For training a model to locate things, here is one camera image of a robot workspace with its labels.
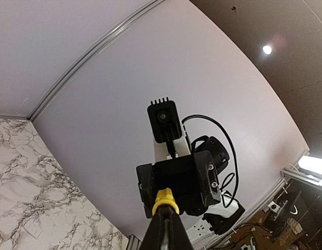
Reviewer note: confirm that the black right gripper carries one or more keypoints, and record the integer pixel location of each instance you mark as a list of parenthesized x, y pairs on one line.
[(194, 184)]

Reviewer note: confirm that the yellow handled screwdriver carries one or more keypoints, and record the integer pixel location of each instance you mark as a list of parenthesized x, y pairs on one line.
[(165, 198)]

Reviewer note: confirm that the white battery cover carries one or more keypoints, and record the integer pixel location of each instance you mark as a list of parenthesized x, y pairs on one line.
[(33, 228)]

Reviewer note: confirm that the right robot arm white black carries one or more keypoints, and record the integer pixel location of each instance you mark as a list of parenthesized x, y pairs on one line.
[(218, 218)]

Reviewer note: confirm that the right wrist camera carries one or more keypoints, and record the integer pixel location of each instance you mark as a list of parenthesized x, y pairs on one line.
[(164, 120)]

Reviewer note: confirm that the aluminium frame post right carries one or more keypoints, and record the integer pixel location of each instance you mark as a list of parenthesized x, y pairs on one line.
[(89, 54)]

